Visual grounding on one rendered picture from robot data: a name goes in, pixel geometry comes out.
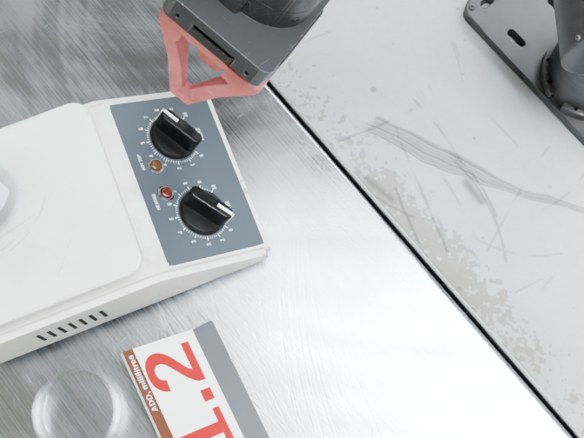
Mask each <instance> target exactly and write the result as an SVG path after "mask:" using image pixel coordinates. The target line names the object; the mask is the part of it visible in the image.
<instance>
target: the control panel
mask: <svg viewBox="0 0 584 438"><path fill-rule="evenodd" d="M109 107H110V111H111V114H112V116H113V118H114V121H115V124H116V127H117V130H118V132H119V135H120V137H121V139H122V142H123V147H124V148H125V151H126V154H127V156H128V158H129V162H130V165H131V168H132V169H133V172H134V175H135V177H136V181H137V183H138V186H139V189H140V190H141V193H142V196H143V200H144V202H145V204H146V207H147V210H148V212H149V216H150V218H151V221H152V223H153V226H154V228H155V231H156V234H157V237H158V240H159V242H160V244H161V247H162V249H163V253H164V255H165V258H166V261H167V263H168V264H169V266H175V265H178V264H182V263H186V262H193V261H196V260H200V259H203V258H207V257H211V256H218V255H221V254H225V253H229V252H233V251H237V250H240V249H246V248H250V247H255V246H258V245H261V244H263V243H264V242H263V239H262V236H261V233H260V231H259V229H258V227H257V224H256V220H255V218H254V216H253V214H252V211H251V209H250V206H249V203H248V201H247V198H246V196H245V195H244V192H243V190H242V186H241V184H240V182H239V179H238V177H237V174H236V171H235V169H234V166H233V164H232V162H231V160H230V157H229V153H228V151H227V149H226V147H225V144H224V142H223V140H222V137H221V134H220V132H219V129H218V128H217V125H216V121H215V119H214V117H213V115H212V112H211V110H210V107H209V104H208V102H207V100H206V101H202V102H199V103H192V104H185V103H184V102H183V101H181V100H180V99H179V98H178V97H177V96H173V97H166V98H159V99H152V100H145V101H138V102H132V103H119V104H113V105H110V106H109ZM162 109H169V110H172V111H173V112H174V113H175V114H177V115H178V116H179V117H181V118H182V119H183V120H185V121H186V122H187V123H189V124H190V126H191V127H192V128H194V129H195V130H196V131H198V132H199V133H200V134H201V135H202V141H201V142H200V143H199V144H198V146H197V147H196V148H195V150H194V151H193V152H192V153H191V154H190V155H189V156H187V157H185V158H183V159H172V158H169V157H166V156H164V155H163V154H161V153H160V152H159V151H158V150H157V149H156V147H155V146H154V144H153V143H152V141H151V138H150V130H151V127H152V125H153V123H154V122H155V120H156V118H157V116H158V115H159V113H160V112H161V111H162ZM153 160H158V161H159V162H160V163H161V164H162V168H161V170H159V171H155V170H153V169H152V168H151V167H150V163H151V161H153ZM194 186H198V187H200V188H201V189H205V190H207V191H210V192H212V193H213V194H215V195H216V196H217V197H218V198H219V199H220V200H221V201H222V202H223V203H225V204H226V205H228V206H229V207H231V208H232V210H233V214H234V216H233V217H232V218H231V219H230V220H229V221H228V222H227V223H226V224H224V225H223V226H222V228H221V229H220V230H219V231H217V232H216V233H215V234H213V235H207V236H204V235H199V234H197V233H195V232H193V231H192V230H190V229H189V228H188V227H187V226H186V225H185V224H184V222H183V220H182V218H181V216H180V212H179V206H180V202H181V200H182V199H183V197H184V196H185V195H186V194H187V193H188V191H189V190H190V189H191V188H192V187H194ZM164 187H168V188H170V189H171V190H172V196H171V198H165V197H163V196H162V195H161V189H162V188H164Z"/></svg>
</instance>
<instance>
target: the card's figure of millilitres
mask: <svg viewBox="0 0 584 438"><path fill-rule="evenodd" d="M135 354H136V358H137V360H138V361H139V363H140V365H141V368H142V370H143V372H144V374H145V376H146V379H147V381H148V383H149V385H150V387H151V390H152V392H153V394H154V396H155V398H156V401H157V403H158V405H159V407H160V409H161V410H162V413H163V416H164V418H165V420H166V422H167V424H168V426H169V429H170V431H171V433H172V435H173V437H174V438H236V434H235V432H234V430H233V428H232V427H231V425H230V423H229V420H228V418H227V416H226V414H225V412H224V410H223V408H222V405H221V403H220V402H219V400H218V398H217V396H216V392H215V390H214V389H213V387H212V385H211V383H210V381H209V378H208V377H207V374H206V372H205V370H204V368H203V366H202V364H201V362H200V360H199V358H198V356H197V354H196V351H195V349H194V347H193V345H192V343H191V341H190V339H189V337H188V335H185V336H182V337H179V338H176V339H174V340H171V341H168V342H164V343H161V344H158V345H155V346H153V347H150V348H146V349H143V350H140V351H137V352H135Z"/></svg>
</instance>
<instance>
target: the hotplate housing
mask: <svg viewBox="0 0 584 438"><path fill-rule="evenodd" d="M173 96H175V95H174V94H173V93H171V92H163V93H155V94H148V95H140V96H127V97H120V98H113V99H106V100H99V101H93V102H91V103H86V104H84V106H85V107H86V108H87V109H88V110H89V111H90V114H91V115H92V116H93V119H94V122H95V124H96V128H97V131H98V133H99V136H100V138H101V141H102V143H103V147H104V149H105V152H106V155H107V157H108V159H109V164H110V166H111V168H112V171H113V174H114V176H115V179H116V182H117V185H118V188H119V190H120V192H121V195H122V198H123V201H124V204H125V207H126V209H127V211H128V214H129V218H130V220H131V223H132V225H133V228H134V231H135V233H136V237H137V240H138V242H139V244H140V247H141V250H142V252H143V266H142V268H141V270H140V271H139V272H138V273H137V274H136V275H134V276H132V277H131V278H129V279H127V280H124V281H122V282H119V283H116V284H113V285H111V286H108V287H107V288H104V289H100V290H98V291H96V292H93V293H91V294H88V295H85V296H82V297H80V298H77V299H75V300H73V301H71V302H66V303H65V304H62V305H60V306H57V307H55V308H53V309H49V310H46V311H44V312H42V313H40V314H37V315H33V316H31V317H29V318H26V319H24V320H21V321H19V322H15V323H13V324H11V325H9V326H6V327H3V328H0V363H3V362H6V361H8V360H11V359H13V358H16V357H18V356H20V355H24V354H27V353H29V352H31V351H33V350H36V349H38V348H41V347H44V346H47V345H49V344H51V343H53V342H57V341H60V340H62V339H64V338H66V337H69V336H72V335H75V334H77V333H80V332H82V331H84V330H86V329H91V328H93V327H95V326H97V325H100V324H102V323H105V322H108V321H110V320H113V319H116V318H117V317H120V316H122V315H126V314H128V313H130V312H133V311H136V310H138V309H141V308H144V307H146V306H149V305H150V304H153V303H155V302H160V301H161V300H164V299H166V298H169V297H171V296H173V295H177V294H180V293H182V292H184V291H186V290H189V289H192V288H194V287H197V286H199V285H202V284H204V283H206V282H210V281H213V280H215V279H217V278H219V277H222V276H225V275H228V274H230V273H233V272H235V271H237V270H239V269H243V268H246V267H248V266H250V265H253V264H255V263H258V262H261V261H263V260H266V259H267V257H268V254H267V252H269V251H270V250H271V249H270V246H269V242H268V239H267V237H266V235H265V233H264V230H263V228H262V225H261V223H260V220H259V218H258V215H257V213H256V210H255V207H254V205H253V203H252V201H251V198H250V196H249V192H248V190H247V188H246V186H245V183H244V181H243V179H242V175H241V173H240V170H239V169H238V166H237V164H236V160H235V158H234V156H233V153H232V151H231V149H230V146H229V143H228V141H227V138H226V136H225V134H224V132H223V129H222V125H221V124H220V121H219V119H218V116H217V114H216V111H215V109H214V106H213V104H212V102H211V100H207V102H208V104H209V107H210V110H211V112H212V115H213V117H214V119H215V121H216V125H217V128H218V129H219V132H220V134H221V137H222V140H223V142H224V144H225V147H226V149H227V151H228V153H229V157H230V160H231V162H232V164H233V166H234V169H235V171H236V174H237V177H238V179H239V182H240V184H241V186H242V190H243V192H244V195H245V196H246V198H247V201H248V203H249V206H250V209H251V211H252V214H253V216H254V218H255V222H256V224H257V227H258V229H259V231H260V233H261V236H262V239H263V242H264V243H263V244H261V245H258V246H255V247H250V248H246V249H240V250H237V251H233V252H229V253H225V254H221V255H215V256H211V257H207V258H203V259H200V260H196V261H193V262H186V263H182V264H178V265H175V266H169V264H168V263H167V261H166V258H165V255H164V253H163V249H162V247H161V244H160V242H159V240H158V237H157V234H156V231H155V228H154V226H153V223H152V221H151V218H150V216H149V212H148V210H147V207H146V204H145V202H144V200H143V196H142V193H141V190H140V189H139V186H138V183H137V181H136V177H135V175H134V172H133V169H132V168H131V165H130V162H129V158H128V156H127V154H126V151H125V148H124V147H123V142H122V139H121V137H120V135H119V132H118V130H117V127H116V124H115V121H114V118H113V116H112V114H111V111H110V105H113V104H119V103H132V102H138V101H145V100H152V99H159V98H166V97H173Z"/></svg>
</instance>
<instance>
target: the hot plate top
mask: <svg viewBox="0 0 584 438"><path fill-rule="evenodd" d="M0 162H1V163H2V164H3V165H4V166H5V167H6V168H7V169H8V170H9V171H10V173H11V174H12V175H13V176H14V178H15V180H16V182H17V186H18V190H19V197H20V198H21V202H20V206H19V210H18V211H17V215H16V217H15V218H14V220H13V221H12V223H11V224H10V225H9V226H8V227H7V228H6V229H5V230H3V231H2V232H0V329H1V328H3V327H6V326H9V325H11V324H13V323H15V322H19V321H21V320H24V319H26V318H29V317H31V316H33V315H37V314H40V313H42V312H44V311H46V310H49V309H53V308H55V307H57V306H60V305H62V304H65V303H66V302H71V301H73V300H75V299H77V298H80V297H82V296H85V295H88V294H91V293H93V292H96V291H98V290H100V289H104V288H107V287H108V286H111V285H113V284H116V283H119V282H122V281H124V280H127V279H129V278H131V277H132V276H134V275H136V274H137V273H138V272H139V271H140V270H141V268H142V266H143V252H142V250H141V247H140V244H139V242H138V240H137V237H136V233H135V231H134V228H133V225H132V223H131V220H130V218H129V214H128V211H127V209H126V207H125V204H124V201H123V198H122V195H121V192H120V190H119V188H118V185H117V182H116V179H115V176H114V174H113V171H112V168H111V166H110V162H109V159H108V157H107V155H106V152H105V149H104V147H103V143H102V141H101V138H100V136H99V133H98V131H97V128H96V124H95V122H94V119H93V116H92V115H91V114H90V111H89V110H88V109H87V108H86V107H85V106H84V105H81V104H80V103H68V104H65V105H63V106H60V107H58V108H55V109H52V110H49V111H46V112H44V113H42V114H39V115H36V116H33V117H30V118H28V119H25V120H22V121H20V122H18V123H13V124H11V125H9V126H6V127H4V128H1V129H0Z"/></svg>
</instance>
